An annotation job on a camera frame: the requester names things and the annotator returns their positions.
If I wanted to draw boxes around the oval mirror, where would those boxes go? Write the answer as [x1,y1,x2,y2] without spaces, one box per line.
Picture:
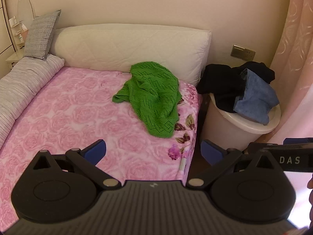
[17,0,35,21]

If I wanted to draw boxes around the small shelf with bottles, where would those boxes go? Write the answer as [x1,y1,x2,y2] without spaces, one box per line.
[9,16,29,52]

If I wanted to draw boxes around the pink floral blanket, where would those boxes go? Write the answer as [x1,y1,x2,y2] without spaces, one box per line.
[0,66,203,226]

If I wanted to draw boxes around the grey woven pillow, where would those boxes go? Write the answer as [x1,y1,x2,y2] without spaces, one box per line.
[22,9,61,61]

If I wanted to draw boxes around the white quilted headboard cushion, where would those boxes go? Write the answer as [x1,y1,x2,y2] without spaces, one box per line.
[49,24,213,87]

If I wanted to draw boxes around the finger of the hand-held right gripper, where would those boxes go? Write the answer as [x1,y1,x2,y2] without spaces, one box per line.
[245,142,279,155]
[283,138,313,146]

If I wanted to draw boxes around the grey striped duvet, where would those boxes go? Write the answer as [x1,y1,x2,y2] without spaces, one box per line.
[0,54,65,148]

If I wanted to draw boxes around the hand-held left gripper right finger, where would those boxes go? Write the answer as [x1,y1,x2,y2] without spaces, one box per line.
[187,139,284,190]

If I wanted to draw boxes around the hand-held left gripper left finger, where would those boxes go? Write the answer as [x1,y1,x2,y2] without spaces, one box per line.
[29,139,121,190]

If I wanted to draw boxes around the cream laundry basket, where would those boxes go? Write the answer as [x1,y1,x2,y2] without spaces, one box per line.
[200,92,282,153]

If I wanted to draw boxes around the blue jeans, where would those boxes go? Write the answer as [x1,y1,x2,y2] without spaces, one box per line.
[233,68,280,125]

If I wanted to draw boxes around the green knitted sweater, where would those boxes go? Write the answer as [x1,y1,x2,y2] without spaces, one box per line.
[112,61,183,138]

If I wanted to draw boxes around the wall power socket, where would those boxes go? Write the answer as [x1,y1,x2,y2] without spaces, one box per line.
[230,44,256,61]

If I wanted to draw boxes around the black garment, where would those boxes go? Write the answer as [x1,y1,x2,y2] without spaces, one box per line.
[197,62,275,113]

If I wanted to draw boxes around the cream wardrobe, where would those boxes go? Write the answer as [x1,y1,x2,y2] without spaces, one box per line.
[0,0,18,61]

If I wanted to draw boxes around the white dressing table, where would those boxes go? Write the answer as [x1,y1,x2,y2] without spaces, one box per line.
[5,45,26,68]

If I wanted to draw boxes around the pink patterned curtain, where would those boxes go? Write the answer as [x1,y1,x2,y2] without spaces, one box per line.
[268,0,313,226]

